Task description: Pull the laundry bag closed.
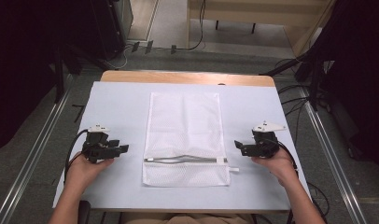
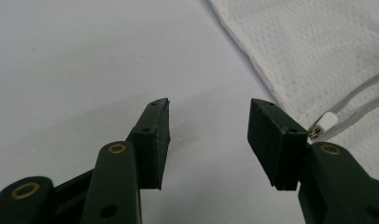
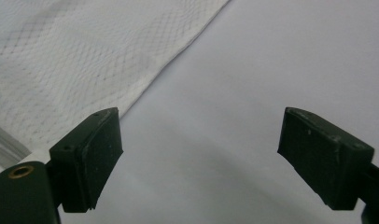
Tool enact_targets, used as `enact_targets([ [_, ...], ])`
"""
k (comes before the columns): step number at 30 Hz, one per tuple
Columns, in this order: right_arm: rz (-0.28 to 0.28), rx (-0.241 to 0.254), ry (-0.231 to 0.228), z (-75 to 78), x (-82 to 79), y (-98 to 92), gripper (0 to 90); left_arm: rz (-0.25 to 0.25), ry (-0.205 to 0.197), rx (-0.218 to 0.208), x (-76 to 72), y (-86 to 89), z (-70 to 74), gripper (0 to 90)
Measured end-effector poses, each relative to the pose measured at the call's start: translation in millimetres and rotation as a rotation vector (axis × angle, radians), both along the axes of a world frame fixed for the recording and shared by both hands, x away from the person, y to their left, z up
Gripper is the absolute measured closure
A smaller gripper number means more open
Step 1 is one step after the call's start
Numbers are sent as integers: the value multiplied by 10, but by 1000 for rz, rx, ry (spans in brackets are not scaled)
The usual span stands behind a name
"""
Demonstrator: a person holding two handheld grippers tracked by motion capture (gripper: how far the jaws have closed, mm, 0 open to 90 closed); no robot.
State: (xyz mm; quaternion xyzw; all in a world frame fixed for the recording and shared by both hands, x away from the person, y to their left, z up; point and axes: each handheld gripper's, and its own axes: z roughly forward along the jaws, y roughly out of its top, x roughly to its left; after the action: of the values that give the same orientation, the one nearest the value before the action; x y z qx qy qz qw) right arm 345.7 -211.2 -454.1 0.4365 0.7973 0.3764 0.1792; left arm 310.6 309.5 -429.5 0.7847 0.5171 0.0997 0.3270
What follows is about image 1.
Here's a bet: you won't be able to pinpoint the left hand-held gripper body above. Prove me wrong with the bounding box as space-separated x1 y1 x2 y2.
81 123 121 164

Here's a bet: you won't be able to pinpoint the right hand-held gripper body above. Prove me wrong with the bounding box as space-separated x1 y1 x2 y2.
240 119 288 159

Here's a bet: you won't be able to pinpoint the person's right hand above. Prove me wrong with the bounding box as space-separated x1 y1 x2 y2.
250 147 300 189

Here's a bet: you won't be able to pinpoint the person's left hand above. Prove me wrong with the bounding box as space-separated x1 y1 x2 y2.
63 151 116 194

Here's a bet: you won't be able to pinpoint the white table mat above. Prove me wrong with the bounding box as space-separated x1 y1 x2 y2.
52 80 312 214

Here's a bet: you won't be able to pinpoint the white mesh laundry bag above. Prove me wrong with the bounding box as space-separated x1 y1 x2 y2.
142 91 241 189

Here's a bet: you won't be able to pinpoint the black chair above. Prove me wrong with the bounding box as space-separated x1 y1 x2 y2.
77 200 92 224

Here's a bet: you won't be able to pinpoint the black stand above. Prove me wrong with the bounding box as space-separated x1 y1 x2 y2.
259 52 329 112

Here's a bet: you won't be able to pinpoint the wooden table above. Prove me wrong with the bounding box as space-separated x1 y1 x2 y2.
99 69 276 88

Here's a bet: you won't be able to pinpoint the person's beige trousers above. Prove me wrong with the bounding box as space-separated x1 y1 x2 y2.
119 212 255 224

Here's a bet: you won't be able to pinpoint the dark curtain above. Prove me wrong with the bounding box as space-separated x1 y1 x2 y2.
0 0 98 155
308 0 379 172

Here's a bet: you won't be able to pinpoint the black cabinet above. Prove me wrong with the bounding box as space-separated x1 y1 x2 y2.
90 0 134 62

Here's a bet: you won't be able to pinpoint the light wooden bench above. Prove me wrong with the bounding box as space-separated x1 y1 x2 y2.
186 0 337 58

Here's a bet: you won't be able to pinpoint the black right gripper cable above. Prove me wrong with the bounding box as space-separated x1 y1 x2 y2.
265 138 300 179

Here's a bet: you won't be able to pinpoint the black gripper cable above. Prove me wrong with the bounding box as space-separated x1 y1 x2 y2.
265 138 300 179
63 128 90 185

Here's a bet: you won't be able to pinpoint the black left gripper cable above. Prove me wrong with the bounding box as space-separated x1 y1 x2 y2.
63 128 90 185

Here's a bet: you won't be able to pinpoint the metal floor rail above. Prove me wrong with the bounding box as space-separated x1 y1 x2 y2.
0 74 76 224
298 85 369 224

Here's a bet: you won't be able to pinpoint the black floor cable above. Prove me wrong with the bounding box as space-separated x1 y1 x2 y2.
170 0 208 54

